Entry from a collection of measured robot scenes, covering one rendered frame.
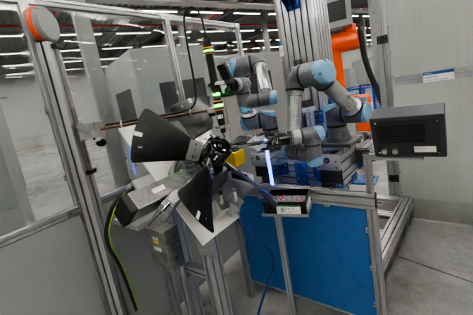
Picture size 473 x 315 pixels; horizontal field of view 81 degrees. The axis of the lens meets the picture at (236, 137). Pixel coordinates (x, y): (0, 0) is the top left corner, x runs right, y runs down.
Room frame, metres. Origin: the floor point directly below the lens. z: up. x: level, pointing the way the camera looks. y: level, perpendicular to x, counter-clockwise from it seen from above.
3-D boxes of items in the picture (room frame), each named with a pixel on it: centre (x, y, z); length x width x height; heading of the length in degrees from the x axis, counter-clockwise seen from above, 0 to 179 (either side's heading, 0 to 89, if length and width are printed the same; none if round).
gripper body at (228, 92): (1.41, 0.00, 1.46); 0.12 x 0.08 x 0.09; 151
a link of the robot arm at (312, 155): (1.32, -0.34, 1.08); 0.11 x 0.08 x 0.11; 38
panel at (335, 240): (1.52, -0.25, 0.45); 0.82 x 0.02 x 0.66; 51
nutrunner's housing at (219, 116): (1.30, 0.06, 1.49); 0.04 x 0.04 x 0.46
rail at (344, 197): (1.52, -0.25, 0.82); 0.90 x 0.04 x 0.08; 51
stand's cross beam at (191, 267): (1.33, 0.31, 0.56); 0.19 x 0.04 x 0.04; 51
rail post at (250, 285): (1.79, 0.09, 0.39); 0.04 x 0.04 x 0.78; 51
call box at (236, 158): (1.77, 0.06, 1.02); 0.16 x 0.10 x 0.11; 51
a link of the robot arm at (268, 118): (2.02, -0.25, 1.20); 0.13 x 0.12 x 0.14; 85
